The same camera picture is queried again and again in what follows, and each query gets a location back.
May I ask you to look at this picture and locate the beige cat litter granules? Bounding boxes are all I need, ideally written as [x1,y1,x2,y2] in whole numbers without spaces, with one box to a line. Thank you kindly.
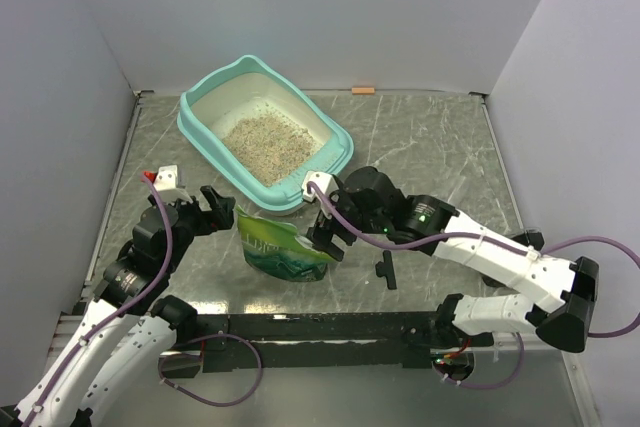
[222,113,316,187]

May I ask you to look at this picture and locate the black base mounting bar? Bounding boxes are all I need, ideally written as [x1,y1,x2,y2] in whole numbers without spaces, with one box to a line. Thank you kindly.
[176,311,494,373]

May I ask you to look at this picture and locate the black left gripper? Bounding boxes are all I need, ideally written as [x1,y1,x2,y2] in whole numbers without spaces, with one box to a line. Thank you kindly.
[162,184,235,272]

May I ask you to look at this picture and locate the small black T-shaped part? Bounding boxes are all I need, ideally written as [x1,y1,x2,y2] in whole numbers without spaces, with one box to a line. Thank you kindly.
[375,250,397,290]

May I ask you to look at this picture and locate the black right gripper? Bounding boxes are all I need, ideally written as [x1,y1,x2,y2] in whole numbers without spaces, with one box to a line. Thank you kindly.
[307,183,389,261]

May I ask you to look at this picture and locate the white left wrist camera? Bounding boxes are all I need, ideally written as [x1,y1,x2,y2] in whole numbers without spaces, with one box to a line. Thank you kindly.
[153,164,192,204]

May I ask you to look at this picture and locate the green cat litter bag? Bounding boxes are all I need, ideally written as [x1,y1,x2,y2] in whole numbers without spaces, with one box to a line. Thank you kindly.
[235,205,335,282]

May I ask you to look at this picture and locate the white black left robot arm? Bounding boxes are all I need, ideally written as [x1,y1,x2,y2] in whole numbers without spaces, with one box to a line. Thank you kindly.
[1,186,236,426]

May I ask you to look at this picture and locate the teal cat litter box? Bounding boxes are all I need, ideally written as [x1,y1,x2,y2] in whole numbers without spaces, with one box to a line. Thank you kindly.
[177,55,354,215]

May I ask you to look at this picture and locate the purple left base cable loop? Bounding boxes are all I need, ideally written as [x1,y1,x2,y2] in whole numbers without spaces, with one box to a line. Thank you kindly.
[157,334,263,407]

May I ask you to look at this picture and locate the orange tape piece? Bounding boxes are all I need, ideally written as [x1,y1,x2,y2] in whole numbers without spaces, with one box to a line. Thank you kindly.
[351,87,376,95]

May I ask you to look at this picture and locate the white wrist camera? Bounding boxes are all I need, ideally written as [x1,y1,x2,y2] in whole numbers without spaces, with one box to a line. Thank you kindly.
[301,171,338,203]
[153,164,192,204]

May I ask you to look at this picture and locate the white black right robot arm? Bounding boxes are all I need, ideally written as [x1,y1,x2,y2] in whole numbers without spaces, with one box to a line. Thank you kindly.
[301,167,599,353]

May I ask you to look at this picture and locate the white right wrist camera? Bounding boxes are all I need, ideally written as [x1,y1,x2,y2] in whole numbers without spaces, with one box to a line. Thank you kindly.
[301,171,338,203]

